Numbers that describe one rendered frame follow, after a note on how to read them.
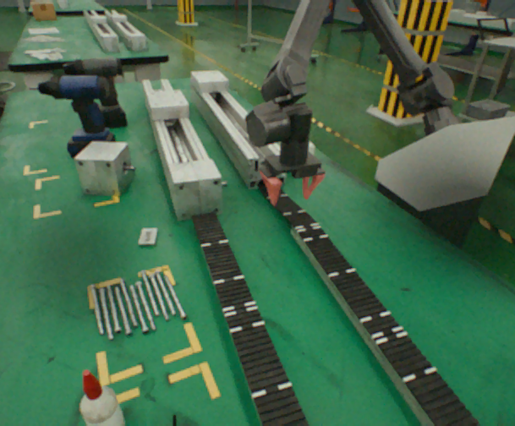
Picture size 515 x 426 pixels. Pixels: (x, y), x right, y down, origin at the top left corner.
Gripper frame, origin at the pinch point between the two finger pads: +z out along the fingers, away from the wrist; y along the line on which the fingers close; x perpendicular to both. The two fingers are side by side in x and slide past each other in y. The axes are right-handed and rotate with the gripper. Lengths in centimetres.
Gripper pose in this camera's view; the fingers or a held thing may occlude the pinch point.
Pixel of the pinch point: (289, 198)
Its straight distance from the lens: 79.1
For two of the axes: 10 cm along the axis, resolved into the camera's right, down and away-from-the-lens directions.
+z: -0.2, 8.3, 5.6
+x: 3.7, 5.3, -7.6
